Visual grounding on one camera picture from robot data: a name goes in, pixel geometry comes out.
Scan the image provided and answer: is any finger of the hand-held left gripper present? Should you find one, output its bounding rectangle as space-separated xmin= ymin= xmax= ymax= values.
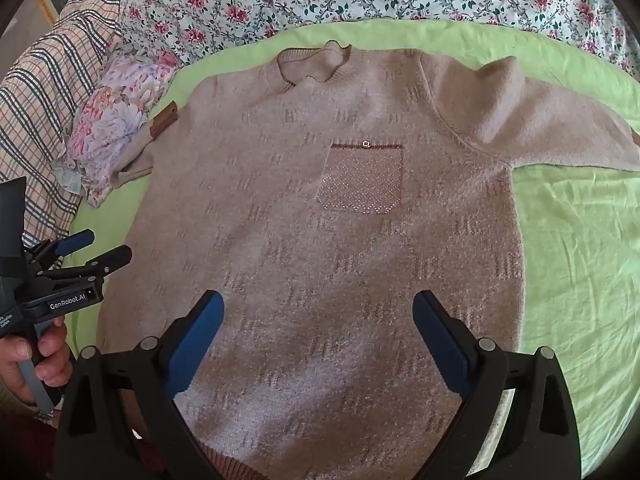
xmin=35 ymin=245 xmax=133 ymax=286
xmin=25 ymin=229 xmax=96 ymax=268

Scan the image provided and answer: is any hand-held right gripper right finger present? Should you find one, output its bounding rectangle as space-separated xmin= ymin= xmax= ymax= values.
xmin=411 ymin=290 xmax=583 ymax=480

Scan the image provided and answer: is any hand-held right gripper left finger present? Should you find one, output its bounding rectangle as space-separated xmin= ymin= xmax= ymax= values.
xmin=52 ymin=290 xmax=226 ymax=480

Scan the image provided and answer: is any beige knit sweater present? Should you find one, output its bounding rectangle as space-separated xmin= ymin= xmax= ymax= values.
xmin=97 ymin=42 xmax=640 ymax=480

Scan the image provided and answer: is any person's left hand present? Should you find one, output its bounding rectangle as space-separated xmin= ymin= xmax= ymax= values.
xmin=0 ymin=317 xmax=73 ymax=406

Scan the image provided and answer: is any pastel floral ruffled cloth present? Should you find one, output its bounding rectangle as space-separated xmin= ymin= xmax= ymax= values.
xmin=52 ymin=52 xmax=180 ymax=209

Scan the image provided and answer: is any light green bed sheet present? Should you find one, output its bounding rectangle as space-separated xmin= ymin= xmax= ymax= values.
xmin=60 ymin=22 xmax=640 ymax=461

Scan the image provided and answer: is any plaid checked blanket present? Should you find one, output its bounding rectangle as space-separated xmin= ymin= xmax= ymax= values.
xmin=0 ymin=0 xmax=133 ymax=243

